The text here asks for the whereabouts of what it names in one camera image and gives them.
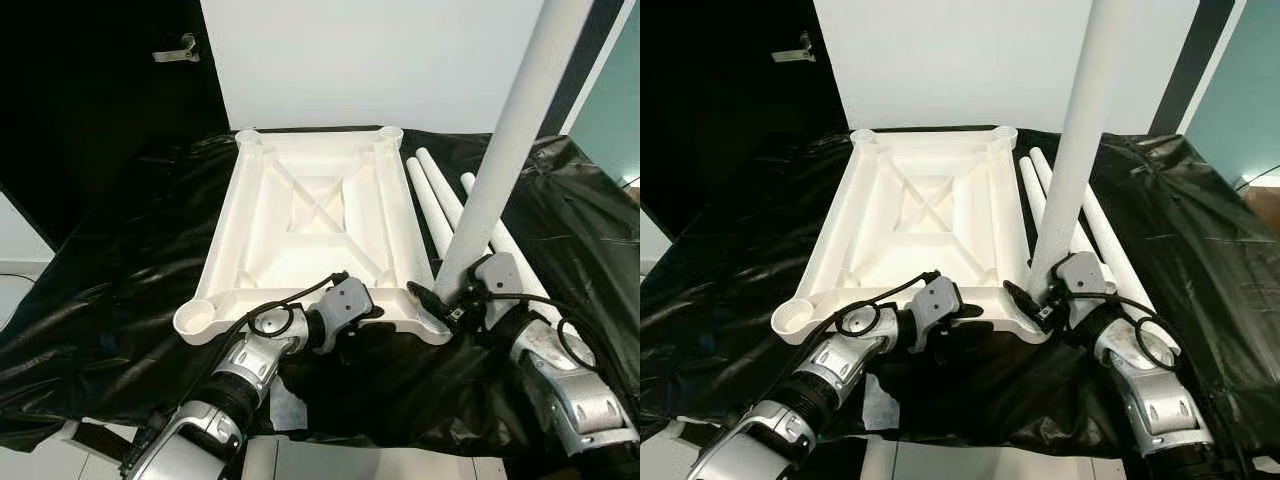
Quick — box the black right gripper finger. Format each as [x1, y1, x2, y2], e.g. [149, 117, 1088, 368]
[1003, 282, 1046, 319]
[405, 283, 451, 321]

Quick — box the white plastic table leg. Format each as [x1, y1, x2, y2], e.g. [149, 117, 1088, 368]
[1018, 155, 1046, 251]
[1025, 0, 1138, 301]
[460, 172, 556, 306]
[417, 146, 471, 226]
[1085, 185, 1156, 311]
[1032, 146, 1063, 201]
[405, 155, 453, 259]
[432, 0, 598, 306]

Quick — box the white plastic table top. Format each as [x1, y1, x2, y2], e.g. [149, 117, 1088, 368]
[770, 125, 1051, 346]
[172, 125, 453, 348]

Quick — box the black plastic cover sheet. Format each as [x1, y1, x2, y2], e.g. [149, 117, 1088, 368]
[0, 128, 641, 456]
[640, 128, 1280, 451]

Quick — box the black door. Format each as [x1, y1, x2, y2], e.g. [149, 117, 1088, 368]
[0, 0, 233, 246]
[640, 0, 851, 241]

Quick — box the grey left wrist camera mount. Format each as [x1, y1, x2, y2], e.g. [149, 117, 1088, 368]
[318, 277, 376, 353]
[905, 277, 963, 351]

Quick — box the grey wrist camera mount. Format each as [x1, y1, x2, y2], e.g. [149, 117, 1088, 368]
[905, 277, 963, 351]
[470, 252, 526, 326]
[1050, 252, 1106, 321]
[318, 277, 376, 353]

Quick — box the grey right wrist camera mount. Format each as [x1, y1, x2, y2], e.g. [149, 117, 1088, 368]
[1050, 252, 1106, 321]
[470, 252, 526, 326]

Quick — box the black vertical wall strip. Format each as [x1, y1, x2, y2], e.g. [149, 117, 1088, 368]
[1150, 0, 1233, 136]
[540, 0, 626, 141]

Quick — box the silver door handle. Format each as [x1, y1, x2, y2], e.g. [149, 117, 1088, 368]
[152, 33, 199, 64]
[772, 33, 816, 64]

